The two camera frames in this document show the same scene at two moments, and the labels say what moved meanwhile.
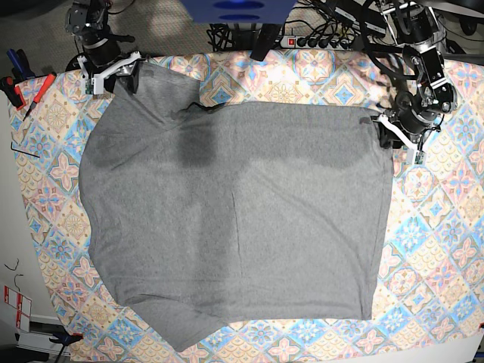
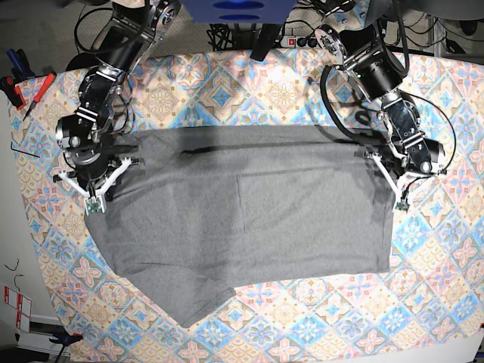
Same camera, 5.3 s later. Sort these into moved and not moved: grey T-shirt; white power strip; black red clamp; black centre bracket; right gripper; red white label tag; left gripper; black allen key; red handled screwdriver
Moved: right gripper; left gripper; grey T-shirt
Not moved: black centre bracket; black allen key; black red clamp; red white label tag; red handled screwdriver; white power strip
